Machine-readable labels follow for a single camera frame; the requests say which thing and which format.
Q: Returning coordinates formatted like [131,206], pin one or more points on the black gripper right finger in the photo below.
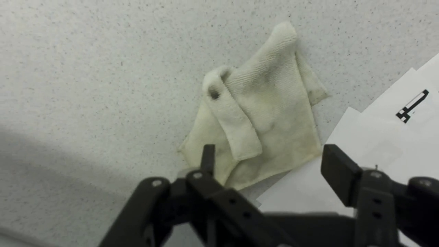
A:
[343,173]

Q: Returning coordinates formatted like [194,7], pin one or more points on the cream cleaning cloth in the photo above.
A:
[274,118]

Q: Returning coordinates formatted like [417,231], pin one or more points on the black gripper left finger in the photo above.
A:
[214,201]

